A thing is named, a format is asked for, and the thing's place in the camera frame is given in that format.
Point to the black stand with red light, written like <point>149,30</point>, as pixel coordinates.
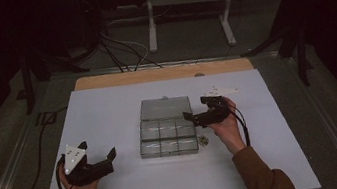
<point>89,5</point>

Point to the clear plastic compartment box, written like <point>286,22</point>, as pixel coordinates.
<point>167,131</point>

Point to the black floor stand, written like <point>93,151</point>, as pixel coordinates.
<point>300,54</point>
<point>28,88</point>

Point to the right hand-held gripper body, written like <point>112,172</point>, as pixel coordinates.
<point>215,114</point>

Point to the person's right hand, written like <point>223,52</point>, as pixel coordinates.
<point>229,132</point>

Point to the small metal part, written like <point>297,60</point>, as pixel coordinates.
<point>203,140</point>

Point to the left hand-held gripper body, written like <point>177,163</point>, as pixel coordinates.
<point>84,174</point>

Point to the white metal stand frame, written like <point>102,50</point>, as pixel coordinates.
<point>150,26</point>

